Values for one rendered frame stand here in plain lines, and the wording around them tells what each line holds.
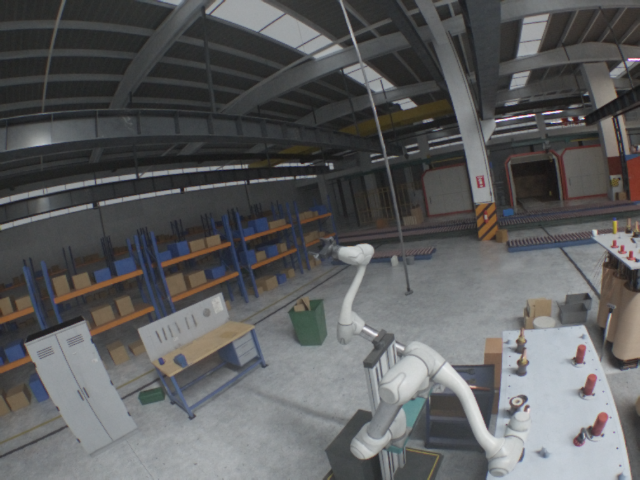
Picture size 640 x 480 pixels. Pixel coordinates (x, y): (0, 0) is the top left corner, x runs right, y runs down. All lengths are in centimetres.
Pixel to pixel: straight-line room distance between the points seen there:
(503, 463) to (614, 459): 78
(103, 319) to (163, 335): 306
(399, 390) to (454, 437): 227
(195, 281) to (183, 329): 366
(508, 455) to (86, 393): 446
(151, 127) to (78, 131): 158
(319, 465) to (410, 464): 106
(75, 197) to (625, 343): 1399
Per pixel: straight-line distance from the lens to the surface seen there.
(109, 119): 601
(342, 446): 243
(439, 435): 332
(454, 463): 324
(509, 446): 121
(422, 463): 286
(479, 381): 282
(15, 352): 772
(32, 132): 579
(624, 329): 427
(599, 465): 172
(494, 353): 311
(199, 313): 522
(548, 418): 185
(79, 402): 459
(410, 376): 110
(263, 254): 1031
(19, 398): 823
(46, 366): 440
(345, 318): 188
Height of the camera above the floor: 270
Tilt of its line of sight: 7 degrees down
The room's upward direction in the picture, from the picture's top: 12 degrees counter-clockwise
